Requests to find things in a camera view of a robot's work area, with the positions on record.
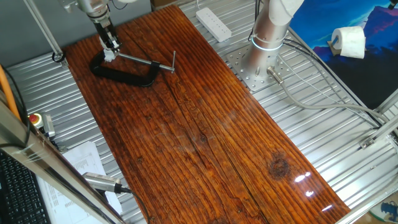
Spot brown wooden board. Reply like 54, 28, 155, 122
63, 4, 352, 224

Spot black base cable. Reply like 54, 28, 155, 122
281, 39, 385, 127

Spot white plug-in lamp socket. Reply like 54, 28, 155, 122
103, 48, 119, 63

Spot black computer keyboard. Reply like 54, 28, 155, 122
0, 151, 52, 224

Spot blue plastic object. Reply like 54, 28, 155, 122
380, 201, 398, 223

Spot thick grey base cable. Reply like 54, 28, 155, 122
266, 66, 398, 131

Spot thin white cable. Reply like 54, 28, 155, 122
278, 53, 379, 128

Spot printed white paper sheets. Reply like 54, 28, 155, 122
35, 141, 124, 224

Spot orange cable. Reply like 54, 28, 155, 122
0, 64, 21, 122

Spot wooden paper roll holder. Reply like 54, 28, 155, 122
326, 35, 342, 57

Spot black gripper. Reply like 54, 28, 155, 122
92, 16, 123, 52

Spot white toilet paper roll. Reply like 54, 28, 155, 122
331, 26, 367, 60

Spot black device cable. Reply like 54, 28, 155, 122
119, 185, 152, 224

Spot black C-clamp with steel screw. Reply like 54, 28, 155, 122
89, 49, 177, 88

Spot red emergency stop button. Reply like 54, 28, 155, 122
27, 112, 56, 139

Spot white power strip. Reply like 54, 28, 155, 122
195, 7, 233, 44

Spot grey ribbed handheld device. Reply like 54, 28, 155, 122
81, 172, 123, 195

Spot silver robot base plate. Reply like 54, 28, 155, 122
226, 46, 295, 93

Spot blue mountain poster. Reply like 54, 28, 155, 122
289, 0, 398, 110

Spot thin black cable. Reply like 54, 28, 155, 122
0, 66, 31, 149

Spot aluminium frame beam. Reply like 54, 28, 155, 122
0, 90, 126, 224
359, 90, 398, 150

